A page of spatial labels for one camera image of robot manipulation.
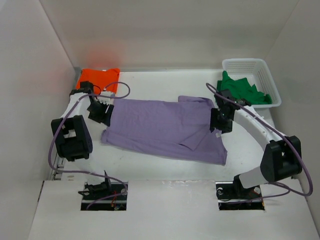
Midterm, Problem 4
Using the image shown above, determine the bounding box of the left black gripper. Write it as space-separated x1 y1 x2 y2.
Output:
86 100 114 127

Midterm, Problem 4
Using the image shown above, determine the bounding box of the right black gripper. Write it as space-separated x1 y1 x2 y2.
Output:
210 108 234 135

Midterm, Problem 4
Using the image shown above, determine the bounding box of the orange t-shirt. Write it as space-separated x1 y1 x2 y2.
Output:
75 68 121 94

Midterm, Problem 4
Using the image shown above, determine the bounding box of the green t-shirt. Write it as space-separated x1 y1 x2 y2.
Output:
216 70 272 105

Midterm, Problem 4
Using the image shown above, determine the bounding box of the lavender t-shirt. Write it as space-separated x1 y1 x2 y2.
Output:
100 95 228 166

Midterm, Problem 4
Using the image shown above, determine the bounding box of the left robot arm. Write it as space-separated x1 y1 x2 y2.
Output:
50 81 115 200

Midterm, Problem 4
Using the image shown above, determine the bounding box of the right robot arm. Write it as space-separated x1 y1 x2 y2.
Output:
210 90 303 201

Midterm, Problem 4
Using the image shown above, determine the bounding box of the white plastic bin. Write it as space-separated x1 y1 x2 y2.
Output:
222 58 282 109

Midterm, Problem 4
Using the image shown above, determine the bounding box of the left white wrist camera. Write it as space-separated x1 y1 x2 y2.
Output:
96 91 116 105

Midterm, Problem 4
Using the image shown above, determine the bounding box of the aluminium rail left edge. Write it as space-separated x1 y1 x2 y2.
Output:
48 66 82 181

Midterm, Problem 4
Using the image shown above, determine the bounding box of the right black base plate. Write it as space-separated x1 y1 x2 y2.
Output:
215 181 265 211

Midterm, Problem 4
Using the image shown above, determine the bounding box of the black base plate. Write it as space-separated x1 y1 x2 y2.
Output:
215 181 265 211
78 182 128 212

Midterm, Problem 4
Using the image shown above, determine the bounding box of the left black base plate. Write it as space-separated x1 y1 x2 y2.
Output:
78 182 128 212

